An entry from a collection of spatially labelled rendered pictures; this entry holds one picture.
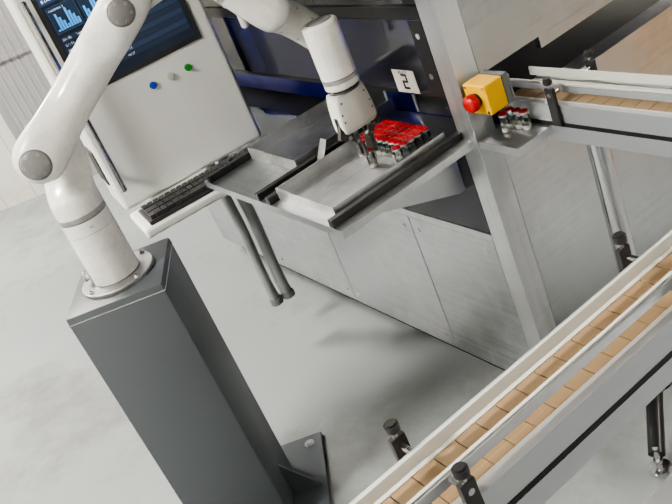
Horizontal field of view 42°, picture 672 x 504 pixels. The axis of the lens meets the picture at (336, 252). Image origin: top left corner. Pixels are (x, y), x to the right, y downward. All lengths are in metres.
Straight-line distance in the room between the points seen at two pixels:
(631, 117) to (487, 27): 0.41
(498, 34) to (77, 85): 0.94
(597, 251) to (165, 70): 1.36
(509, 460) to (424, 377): 1.73
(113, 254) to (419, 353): 1.21
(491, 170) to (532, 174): 0.14
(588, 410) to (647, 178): 1.42
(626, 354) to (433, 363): 1.70
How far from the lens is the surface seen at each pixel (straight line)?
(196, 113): 2.78
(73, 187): 2.12
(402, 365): 2.93
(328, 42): 1.97
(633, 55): 2.43
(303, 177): 2.18
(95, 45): 1.97
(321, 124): 2.52
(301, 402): 2.98
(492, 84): 1.96
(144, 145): 2.75
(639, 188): 2.53
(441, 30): 1.97
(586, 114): 1.94
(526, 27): 2.14
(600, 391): 1.20
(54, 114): 2.02
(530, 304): 2.31
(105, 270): 2.17
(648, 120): 1.84
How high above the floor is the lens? 1.72
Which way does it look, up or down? 27 degrees down
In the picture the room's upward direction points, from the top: 23 degrees counter-clockwise
